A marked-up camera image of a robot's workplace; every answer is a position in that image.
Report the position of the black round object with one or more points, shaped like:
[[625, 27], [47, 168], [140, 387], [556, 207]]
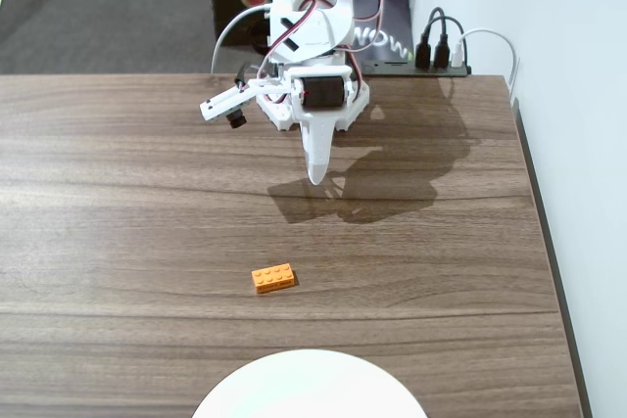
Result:
[[257, 36]]

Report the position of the white round plate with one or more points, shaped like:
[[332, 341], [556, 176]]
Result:
[[308, 388]]

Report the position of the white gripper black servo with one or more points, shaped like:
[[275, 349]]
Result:
[[320, 93]]

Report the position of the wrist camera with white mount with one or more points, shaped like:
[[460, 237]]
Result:
[[218, 107]]

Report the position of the black power strip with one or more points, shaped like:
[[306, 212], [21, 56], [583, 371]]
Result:
[[392, 68]]

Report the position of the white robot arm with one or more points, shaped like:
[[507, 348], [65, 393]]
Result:
[[313, 31]]

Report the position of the orange lego block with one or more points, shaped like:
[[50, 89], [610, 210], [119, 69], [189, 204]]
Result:
[[273, 278]]

